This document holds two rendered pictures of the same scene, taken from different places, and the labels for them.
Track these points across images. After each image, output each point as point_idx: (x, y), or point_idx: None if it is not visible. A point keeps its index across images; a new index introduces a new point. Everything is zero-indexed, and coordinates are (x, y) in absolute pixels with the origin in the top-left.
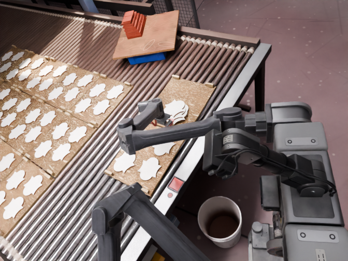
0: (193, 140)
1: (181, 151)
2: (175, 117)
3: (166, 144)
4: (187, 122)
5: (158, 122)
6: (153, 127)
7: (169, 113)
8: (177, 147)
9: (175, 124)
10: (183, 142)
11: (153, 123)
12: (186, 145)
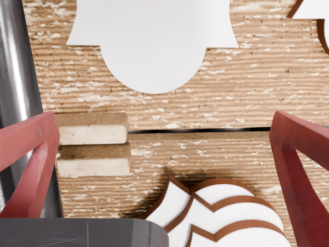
0: (2, 123)
1: (7, 7)
2: (184, 230)
3: (133, 10)
4: (105, 212)
5: (109, 241)
6: (318, 108)
7: (235, 244)
8: (38, 26)
9: (166, 185)
10: (39, 84)
11: (320, 146)
12: (15, 72)
